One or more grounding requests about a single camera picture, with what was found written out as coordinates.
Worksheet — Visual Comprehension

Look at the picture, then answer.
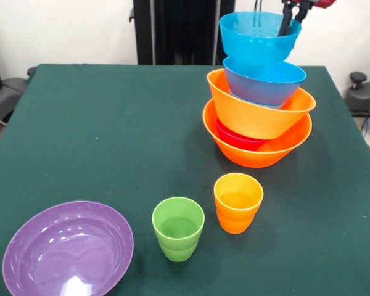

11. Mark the small cyan bowl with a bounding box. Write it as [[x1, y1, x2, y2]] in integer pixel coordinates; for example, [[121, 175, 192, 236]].
[[229, 89, 285, 110]]

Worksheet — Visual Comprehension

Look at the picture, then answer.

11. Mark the green cup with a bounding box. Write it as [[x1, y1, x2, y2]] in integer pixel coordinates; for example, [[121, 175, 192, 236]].
[[151, 197, 205, 263]]

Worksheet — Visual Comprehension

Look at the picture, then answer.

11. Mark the large blue bowl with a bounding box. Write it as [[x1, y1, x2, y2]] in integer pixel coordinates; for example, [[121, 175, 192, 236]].
[[223, 57, 308, 106]]

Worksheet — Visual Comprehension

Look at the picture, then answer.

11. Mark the orange cup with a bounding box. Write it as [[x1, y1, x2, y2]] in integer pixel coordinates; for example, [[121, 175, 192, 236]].
[[213, 172, 265, 234]]

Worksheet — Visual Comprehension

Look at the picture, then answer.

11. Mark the large orange bowl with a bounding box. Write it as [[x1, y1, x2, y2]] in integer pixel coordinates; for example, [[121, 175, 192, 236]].
[[207, 68, 317, 140], [202, 99, 313, 169]]

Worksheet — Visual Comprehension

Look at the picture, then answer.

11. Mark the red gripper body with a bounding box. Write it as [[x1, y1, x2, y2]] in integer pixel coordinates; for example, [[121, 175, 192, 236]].
[[282, 0, 336, 9]]

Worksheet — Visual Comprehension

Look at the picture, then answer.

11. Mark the large purple bowl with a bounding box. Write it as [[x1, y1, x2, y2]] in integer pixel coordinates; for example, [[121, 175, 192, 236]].
[[2, 200, 134, 296]]

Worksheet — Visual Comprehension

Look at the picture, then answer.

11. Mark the dark green tablecloth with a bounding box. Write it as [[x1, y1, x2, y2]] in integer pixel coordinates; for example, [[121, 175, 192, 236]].
[[0, 64, 370, 296]]

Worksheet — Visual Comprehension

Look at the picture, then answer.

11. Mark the black pedestal foot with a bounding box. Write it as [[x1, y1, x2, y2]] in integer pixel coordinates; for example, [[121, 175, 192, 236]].
[[0, 66, 38, 124], [344, 71, 370, 117]]

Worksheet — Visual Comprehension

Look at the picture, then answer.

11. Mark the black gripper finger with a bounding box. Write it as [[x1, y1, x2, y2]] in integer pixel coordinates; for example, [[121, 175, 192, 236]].
[[277, 2, 295, 36], [291, 5, 310, 28]]

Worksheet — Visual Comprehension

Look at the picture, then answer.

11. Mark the blue ribbed-bottom bowl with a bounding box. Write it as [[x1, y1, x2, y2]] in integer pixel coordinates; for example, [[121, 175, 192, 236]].
[[218, 11, 302, 65]]

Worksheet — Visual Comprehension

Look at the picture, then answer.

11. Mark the small magenta bowl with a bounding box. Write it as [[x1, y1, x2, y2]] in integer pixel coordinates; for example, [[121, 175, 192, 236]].
[[215, 118, 268, 152]]

